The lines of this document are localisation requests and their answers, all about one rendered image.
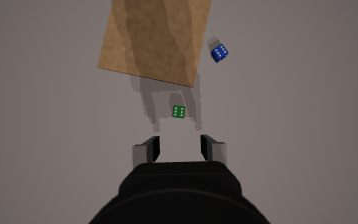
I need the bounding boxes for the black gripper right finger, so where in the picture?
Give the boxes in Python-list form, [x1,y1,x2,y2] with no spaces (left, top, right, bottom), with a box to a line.
[200,134,227,167]

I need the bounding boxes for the green die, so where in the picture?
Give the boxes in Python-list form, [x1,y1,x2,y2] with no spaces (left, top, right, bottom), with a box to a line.
[172,105,185,118]

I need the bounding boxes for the tan square mat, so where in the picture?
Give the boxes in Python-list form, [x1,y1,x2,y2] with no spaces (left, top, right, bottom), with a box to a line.
[97,0,212,88]

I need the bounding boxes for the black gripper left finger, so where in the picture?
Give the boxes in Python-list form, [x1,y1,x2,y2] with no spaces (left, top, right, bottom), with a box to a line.
[132,136,160,169]

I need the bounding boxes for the blue die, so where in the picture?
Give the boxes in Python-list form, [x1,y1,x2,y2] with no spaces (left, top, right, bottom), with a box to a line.
[211,44,228,63]

